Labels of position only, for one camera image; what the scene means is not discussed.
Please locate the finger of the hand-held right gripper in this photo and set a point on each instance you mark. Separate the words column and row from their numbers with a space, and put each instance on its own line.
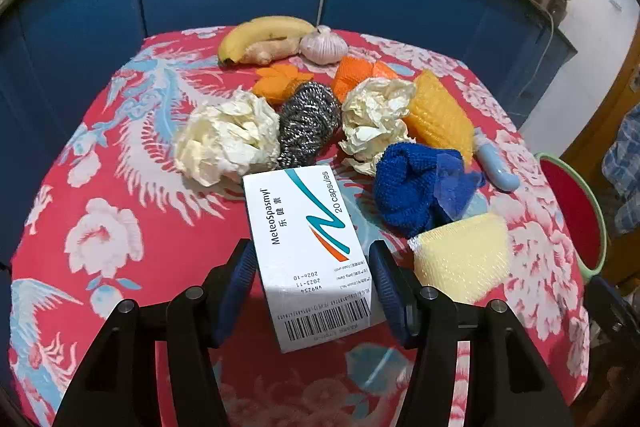
column 617, row 312

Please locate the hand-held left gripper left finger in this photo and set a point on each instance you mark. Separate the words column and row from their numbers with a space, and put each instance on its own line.
column 239, row 279

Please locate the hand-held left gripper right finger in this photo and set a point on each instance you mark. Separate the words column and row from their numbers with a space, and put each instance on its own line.
column 386, row 282

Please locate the white medicine box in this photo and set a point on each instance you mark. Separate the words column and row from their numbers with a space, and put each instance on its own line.
column 300, row 227

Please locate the pale yellow sponge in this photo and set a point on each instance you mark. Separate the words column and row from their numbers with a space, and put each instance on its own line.
column 462, row 257

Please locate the blue knitted cloth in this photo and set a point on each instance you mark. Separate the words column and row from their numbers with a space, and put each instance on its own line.
column 407, row 187

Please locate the red basin with green rim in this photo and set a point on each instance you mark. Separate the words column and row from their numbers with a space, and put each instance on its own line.
column 575, row 212

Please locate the cream paper ball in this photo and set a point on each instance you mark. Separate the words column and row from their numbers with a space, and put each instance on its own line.
column 225, row 142
column 375, row 117

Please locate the light blue plastic tube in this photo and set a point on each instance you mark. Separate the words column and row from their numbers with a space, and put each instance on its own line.
column 497, row 167

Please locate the steel wool scourer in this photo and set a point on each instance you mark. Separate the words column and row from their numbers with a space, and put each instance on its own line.
column 307, row 122

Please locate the orange mesh scrubbing pad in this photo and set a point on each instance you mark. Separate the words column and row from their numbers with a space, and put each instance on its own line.
column 442, row 117

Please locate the orange peel piece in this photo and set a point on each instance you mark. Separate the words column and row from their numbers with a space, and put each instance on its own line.
column 280, row 84
column 357, row 74

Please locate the red floral printed tablecloth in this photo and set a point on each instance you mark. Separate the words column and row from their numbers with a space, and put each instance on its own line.
column 125, row 207

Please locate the blue checked cloth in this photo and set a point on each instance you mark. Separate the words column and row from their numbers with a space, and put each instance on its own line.
column 622, row 157

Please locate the ginger root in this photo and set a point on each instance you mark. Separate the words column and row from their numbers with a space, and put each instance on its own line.
column 272, row 49

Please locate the garlic bulb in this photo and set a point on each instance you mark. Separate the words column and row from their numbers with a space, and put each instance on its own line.
column 324, row 46

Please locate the yellow banana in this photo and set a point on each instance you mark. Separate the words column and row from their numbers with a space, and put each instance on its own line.
column 260, row 32

